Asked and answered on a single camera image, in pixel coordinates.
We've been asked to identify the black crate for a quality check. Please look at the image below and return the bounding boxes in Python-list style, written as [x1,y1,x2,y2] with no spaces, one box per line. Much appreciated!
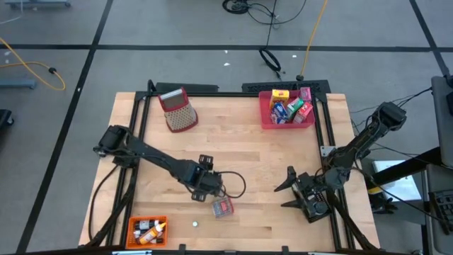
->
[428,189,453,235]

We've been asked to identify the small red cereal box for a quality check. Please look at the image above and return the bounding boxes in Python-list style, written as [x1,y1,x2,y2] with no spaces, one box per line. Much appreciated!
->
[292,101,314,124]

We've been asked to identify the black coiled cable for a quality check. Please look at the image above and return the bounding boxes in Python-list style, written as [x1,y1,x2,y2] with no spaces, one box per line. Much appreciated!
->
[258,0,283,81]

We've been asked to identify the yellow floor cable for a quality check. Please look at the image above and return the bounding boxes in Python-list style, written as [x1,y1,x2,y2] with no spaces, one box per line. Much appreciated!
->
[0,36,67,91]

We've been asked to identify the grey flat floor base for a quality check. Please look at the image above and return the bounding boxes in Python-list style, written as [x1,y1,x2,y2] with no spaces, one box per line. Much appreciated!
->
[0,77,38,90]

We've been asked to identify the black perforated panel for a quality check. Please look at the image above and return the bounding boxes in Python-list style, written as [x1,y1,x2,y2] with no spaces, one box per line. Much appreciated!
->
[241,79,332,95]

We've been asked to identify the red patterned paprika tin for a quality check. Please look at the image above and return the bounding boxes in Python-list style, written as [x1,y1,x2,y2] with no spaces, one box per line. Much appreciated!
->
[211,197,235,220]

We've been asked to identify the black floor object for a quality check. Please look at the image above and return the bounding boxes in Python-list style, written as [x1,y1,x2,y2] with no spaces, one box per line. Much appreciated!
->
[0,108,15,128]

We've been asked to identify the white sheet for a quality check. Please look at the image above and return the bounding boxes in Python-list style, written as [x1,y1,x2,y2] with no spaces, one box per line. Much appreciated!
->
[371,159,424,203]

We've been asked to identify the orange bottle white cap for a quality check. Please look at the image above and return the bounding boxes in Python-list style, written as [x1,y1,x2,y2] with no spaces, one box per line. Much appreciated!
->
[137,222,167,246]

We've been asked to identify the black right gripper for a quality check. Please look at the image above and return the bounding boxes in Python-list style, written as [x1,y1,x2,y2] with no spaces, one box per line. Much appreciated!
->
[274,165,328,215]

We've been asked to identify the yellow Pops cereal box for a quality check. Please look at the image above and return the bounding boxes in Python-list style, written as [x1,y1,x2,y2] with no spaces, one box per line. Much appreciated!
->
[269,89,290,109]

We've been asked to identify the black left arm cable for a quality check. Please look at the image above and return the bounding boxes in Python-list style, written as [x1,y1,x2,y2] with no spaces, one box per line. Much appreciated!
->
[214,171,248,200]

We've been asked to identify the yellow hanging cord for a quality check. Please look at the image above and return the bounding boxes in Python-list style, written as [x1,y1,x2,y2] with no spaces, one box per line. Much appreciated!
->
[299,0,329,81]

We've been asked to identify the grey floor cart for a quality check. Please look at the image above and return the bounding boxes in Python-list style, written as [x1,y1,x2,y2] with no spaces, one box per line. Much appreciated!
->
[4,0,72,10]

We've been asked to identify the small blue cereal box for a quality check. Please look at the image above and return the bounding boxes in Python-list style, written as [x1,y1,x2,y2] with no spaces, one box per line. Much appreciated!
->
[271,102,288,124]

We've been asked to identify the black floor cable bundle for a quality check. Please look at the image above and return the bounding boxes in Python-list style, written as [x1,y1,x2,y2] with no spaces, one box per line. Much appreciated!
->
[222,0,308,26]

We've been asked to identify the black diagonal beam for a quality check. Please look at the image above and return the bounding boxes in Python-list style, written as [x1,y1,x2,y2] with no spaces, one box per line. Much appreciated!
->
[366,147,443,189]

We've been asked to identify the black aluminium table frame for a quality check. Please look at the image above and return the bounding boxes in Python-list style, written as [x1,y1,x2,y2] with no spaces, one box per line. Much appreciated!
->
[84,90,380,255]

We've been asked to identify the steel box grater red handle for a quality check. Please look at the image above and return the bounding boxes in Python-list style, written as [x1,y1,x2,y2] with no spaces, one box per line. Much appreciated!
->
[157,86,199,134]

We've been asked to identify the small green cereal box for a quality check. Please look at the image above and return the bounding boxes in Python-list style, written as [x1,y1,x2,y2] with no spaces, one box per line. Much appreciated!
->
[285,97,304,120]

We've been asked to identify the silver mounting bracket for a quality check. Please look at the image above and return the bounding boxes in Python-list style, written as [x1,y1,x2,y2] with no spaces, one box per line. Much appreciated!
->
[319,144,336,158]

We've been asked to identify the orange plastic basket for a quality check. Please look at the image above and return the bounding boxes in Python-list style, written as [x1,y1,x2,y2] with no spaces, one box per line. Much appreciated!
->
[125,215,170,250]

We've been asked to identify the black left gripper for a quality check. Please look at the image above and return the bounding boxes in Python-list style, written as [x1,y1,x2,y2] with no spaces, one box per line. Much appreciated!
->
[185,154,224,203]

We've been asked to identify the black plastic basket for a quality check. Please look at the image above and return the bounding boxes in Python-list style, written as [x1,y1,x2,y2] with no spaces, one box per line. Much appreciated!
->
[300,182,336,224]

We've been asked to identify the pink plastic bin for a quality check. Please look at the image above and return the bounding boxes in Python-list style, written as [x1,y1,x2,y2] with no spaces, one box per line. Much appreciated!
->
[258,90,316,130]

